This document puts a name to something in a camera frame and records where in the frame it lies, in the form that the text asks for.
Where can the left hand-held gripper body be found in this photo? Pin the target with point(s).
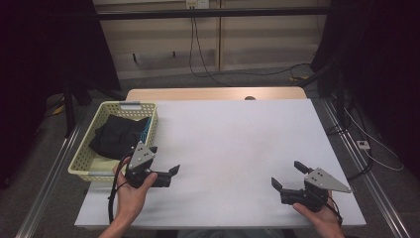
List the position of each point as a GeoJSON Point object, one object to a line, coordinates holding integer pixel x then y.
{"type": "Point", "coordinates": [140, 158]}

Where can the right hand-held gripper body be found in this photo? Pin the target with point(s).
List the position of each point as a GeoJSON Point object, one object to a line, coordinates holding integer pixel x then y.
{"type": "Point", "coordinates": [317, 185]}

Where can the black shorts with blue print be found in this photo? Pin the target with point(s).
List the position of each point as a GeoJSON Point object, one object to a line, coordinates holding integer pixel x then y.
{"type": "Point", "coordinates": [117, 135]}

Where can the pale yellow plastic basket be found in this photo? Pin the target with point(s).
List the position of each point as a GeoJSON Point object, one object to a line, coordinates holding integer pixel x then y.
{"type": "Point", "coordinates": [85, 155]}

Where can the person's right hand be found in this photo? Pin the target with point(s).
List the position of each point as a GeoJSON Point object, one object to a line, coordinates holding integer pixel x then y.
{"type": "Point", "coordinates": [322, 221]}

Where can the person's left hand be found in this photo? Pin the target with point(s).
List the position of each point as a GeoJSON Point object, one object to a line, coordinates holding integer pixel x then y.
{"type": "Point", "coordinates": [132, 201]}

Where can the white board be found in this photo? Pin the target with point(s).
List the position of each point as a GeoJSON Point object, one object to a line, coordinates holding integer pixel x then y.
{"type": "Point", "coordinates": [231, 152]}

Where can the white power strip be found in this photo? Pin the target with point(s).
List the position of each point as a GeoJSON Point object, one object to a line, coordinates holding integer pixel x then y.
{"type": "Point", "coordinates": [363, 144]}

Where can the black stand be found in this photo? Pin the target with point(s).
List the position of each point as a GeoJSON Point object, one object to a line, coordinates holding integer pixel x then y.
{"type": "Point", "coordinates": [68, 109]}

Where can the black curtain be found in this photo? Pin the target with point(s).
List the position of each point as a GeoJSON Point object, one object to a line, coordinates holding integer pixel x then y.
{"type": "Point", "coordinates": [383, 66]}
{"type": "Point", "coordinates": [39, 66]}

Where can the black horizontal bar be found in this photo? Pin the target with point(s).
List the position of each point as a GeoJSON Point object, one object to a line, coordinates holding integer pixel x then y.
{"type": "Point", "coordinates": [214, 13]}

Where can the metal floor rail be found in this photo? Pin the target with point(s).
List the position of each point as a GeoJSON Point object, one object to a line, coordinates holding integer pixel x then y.
{"type": "Point", "coordinates": [46, 185]}
{"type": "Point", "coordinates": [373, 185]}

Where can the white wall socket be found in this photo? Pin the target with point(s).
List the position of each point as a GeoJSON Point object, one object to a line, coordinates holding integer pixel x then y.
{"type": "Point", "coordinates": [197, 3]}

